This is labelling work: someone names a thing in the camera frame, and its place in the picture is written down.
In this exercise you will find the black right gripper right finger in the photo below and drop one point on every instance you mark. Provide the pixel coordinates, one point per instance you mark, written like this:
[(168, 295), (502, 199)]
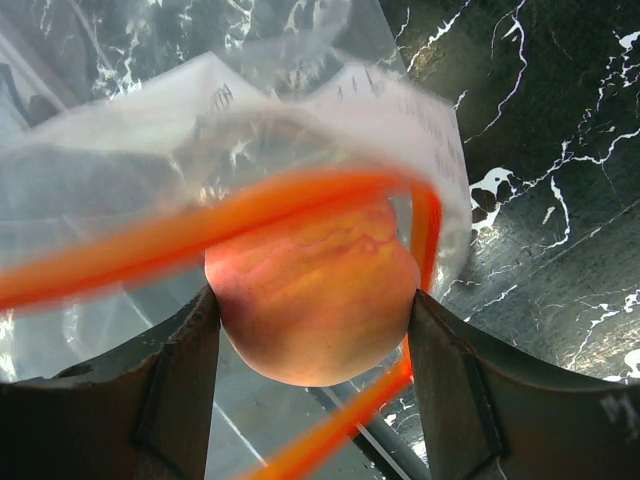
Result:
[(491, 411)]

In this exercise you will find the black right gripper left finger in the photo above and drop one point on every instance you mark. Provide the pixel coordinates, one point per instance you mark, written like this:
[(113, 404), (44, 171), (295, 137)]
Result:
[(142, 410)]

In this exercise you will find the orange fake peach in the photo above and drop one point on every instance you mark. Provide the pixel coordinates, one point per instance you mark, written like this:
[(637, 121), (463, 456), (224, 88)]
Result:
[(316, 303)]

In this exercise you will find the clear zip top bag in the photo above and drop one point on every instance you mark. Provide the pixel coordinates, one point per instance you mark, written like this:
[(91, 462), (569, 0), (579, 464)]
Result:
[(111, 196)]

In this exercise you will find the black marble pattern mat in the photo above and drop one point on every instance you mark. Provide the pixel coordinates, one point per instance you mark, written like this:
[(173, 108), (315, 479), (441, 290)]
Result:
[(547, 96)]

